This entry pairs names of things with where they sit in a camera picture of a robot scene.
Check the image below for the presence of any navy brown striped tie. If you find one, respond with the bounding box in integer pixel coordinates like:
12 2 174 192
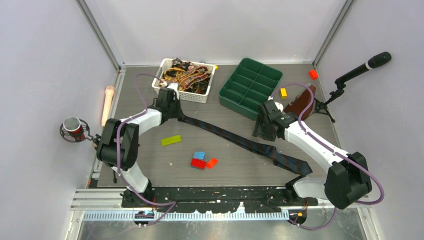
177 115 313 177

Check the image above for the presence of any green divided tray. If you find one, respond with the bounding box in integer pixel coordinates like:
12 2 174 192
219 57 284 121

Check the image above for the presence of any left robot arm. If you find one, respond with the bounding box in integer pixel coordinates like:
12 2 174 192
95 83 182 207

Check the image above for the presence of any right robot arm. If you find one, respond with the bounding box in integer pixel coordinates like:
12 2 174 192
252 99 372 210

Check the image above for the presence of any pile of patterned ties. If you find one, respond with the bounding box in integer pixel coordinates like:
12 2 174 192
159 58 215 95

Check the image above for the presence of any yellow block near tray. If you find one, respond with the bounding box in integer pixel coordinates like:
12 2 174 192
279 87 288 99

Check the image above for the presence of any lime green flat block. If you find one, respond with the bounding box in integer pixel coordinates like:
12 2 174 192
160 135 182 147

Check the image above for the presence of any white perforated basket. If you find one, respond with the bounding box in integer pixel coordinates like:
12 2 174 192
151 58 218 104

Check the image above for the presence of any black microphone tripod right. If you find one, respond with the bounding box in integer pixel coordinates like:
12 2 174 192
312 81 346 123

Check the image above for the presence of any blue block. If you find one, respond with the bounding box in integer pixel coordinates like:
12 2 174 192
193 151 205 160

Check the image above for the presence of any red block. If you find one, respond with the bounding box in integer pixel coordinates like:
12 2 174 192
190 158 207 170

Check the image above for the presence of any orange block in corner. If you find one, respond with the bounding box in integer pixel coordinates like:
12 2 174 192
308 69 319 80

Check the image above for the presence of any orange-red small block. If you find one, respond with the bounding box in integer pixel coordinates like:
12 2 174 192
206 158 219 169

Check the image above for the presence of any black tripod left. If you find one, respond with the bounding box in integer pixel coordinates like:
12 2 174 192
92 134 118 184

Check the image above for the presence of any red silver studio microphone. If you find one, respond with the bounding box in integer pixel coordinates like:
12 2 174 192
59 116 94 143

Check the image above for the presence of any black handheld microphone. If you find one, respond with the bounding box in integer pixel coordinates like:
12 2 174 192
334 51 392 89

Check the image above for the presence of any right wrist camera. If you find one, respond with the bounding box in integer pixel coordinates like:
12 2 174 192
274 102 284 112

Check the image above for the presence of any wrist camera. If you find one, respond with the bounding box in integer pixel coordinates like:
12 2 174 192
160 82 180 100
274 102 284 112

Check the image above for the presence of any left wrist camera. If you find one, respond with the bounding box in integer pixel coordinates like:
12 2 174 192
160 82 180 100

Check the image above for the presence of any peach cylinder handle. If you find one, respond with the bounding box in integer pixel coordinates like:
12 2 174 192
101 85 115 127

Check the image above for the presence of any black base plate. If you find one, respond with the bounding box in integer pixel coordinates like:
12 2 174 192
120 186 318 214

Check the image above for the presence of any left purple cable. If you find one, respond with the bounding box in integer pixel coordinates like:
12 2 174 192
114 73 177 227

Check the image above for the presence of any purple cable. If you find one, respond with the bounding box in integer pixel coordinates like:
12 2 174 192
270 82 386 231
114 73 177 227

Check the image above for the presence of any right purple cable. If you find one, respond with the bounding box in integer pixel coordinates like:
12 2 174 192
270 82 386 231

